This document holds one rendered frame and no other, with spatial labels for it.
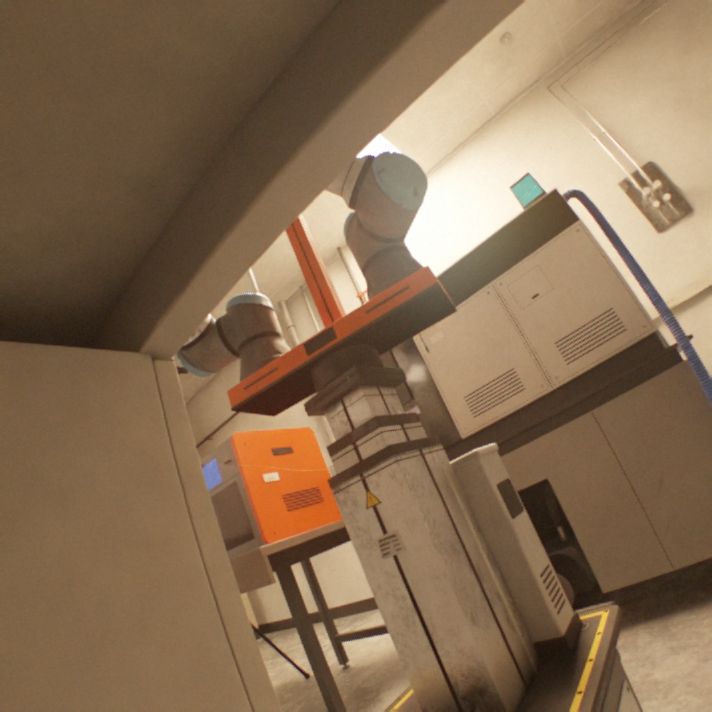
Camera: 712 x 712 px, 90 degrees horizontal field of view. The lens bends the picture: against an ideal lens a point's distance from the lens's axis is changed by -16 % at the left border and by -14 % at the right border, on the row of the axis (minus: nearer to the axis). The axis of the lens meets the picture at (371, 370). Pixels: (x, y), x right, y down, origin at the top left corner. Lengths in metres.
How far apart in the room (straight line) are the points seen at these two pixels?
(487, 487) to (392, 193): 0.59
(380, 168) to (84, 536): 0.72
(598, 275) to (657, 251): 1.24
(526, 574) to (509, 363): 0.90
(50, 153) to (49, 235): 0.06
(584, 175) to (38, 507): 2.97
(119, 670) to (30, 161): 0.26
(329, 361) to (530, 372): 0.90
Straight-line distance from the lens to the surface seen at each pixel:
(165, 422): 0.30
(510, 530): 0.85
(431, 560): 0.73
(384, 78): 0.21
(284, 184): 0.22
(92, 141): 0.27
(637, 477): 1.45
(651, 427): 1.44
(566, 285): 1.57
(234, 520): 1.64
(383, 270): 0.84
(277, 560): 1.48
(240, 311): 1.02
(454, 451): 1.70
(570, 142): 3.13
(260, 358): 0.93
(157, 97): 0.25
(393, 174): 0.81
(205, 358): 1.06
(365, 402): 0.78
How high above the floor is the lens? 0.65
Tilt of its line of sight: 19 degrees up
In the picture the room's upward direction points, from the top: 24 degrees counter-clockwise
